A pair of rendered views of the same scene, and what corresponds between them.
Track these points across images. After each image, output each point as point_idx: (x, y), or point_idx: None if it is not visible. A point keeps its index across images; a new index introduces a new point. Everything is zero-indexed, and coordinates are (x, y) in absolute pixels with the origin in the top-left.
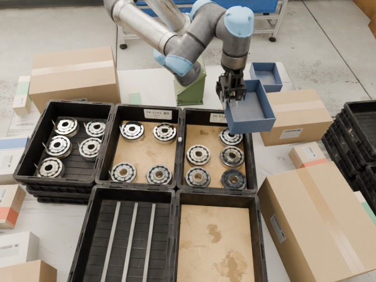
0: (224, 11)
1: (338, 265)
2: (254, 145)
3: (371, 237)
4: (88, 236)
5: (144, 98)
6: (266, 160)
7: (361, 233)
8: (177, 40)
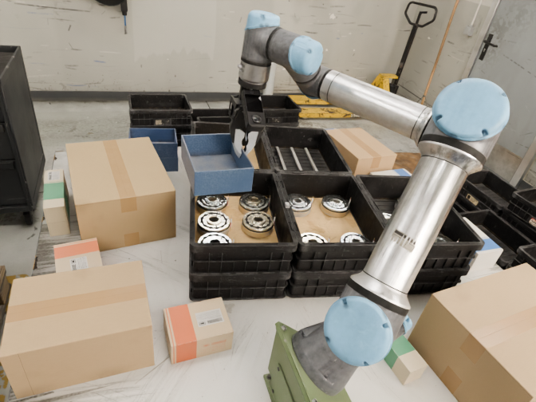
0: (281, 29)
1: (125, 143)
2: (162, 299)
3: (79, 154)
4: (333, 160)
5: (387, 375)
6: (147, 279)
7: (88, 155)
8: (324, 66)
